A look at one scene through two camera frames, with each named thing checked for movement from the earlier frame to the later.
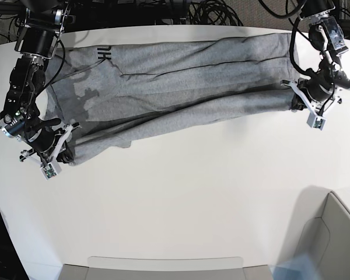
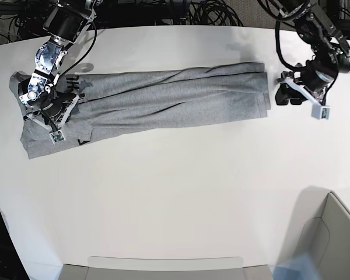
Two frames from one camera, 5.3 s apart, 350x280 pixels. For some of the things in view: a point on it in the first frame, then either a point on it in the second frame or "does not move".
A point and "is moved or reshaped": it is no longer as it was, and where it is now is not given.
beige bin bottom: x=164 y=268 does not move
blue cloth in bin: x=300 y=267 does not move
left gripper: x=43 y=139 → x=52 y=105
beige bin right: x=324 y=227 does not move
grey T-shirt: x=121 y=92 is moved or reshaped
